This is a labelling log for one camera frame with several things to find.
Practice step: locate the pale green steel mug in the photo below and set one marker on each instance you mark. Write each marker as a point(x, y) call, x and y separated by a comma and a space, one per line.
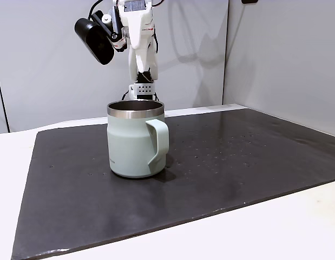
point(134, 140)

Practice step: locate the black table mat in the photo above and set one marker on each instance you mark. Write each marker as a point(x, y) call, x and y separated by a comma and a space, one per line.
point(183, 184)

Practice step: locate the black oval camera box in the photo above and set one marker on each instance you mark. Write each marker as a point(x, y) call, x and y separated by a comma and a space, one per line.
point(95, 40)

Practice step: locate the black wall fixture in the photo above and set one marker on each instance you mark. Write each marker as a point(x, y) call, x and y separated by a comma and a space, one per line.
point(249, 1)

